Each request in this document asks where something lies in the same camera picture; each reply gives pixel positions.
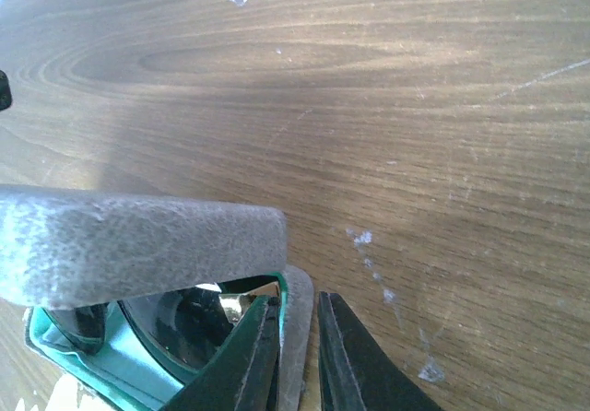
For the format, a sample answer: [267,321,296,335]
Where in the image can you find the dark round sunglasses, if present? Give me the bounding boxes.
[45,276,283,382]

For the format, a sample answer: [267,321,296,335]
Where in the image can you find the blue cleaning cloth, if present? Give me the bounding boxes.
[30,307,182,410]

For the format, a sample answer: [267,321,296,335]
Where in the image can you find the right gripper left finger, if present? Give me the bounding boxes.
[163,296,280,411]

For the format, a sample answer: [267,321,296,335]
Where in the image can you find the grey glasses case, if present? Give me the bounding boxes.
[1,185,313,410]

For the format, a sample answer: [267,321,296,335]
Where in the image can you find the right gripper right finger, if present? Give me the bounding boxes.
[317,291,441,411]

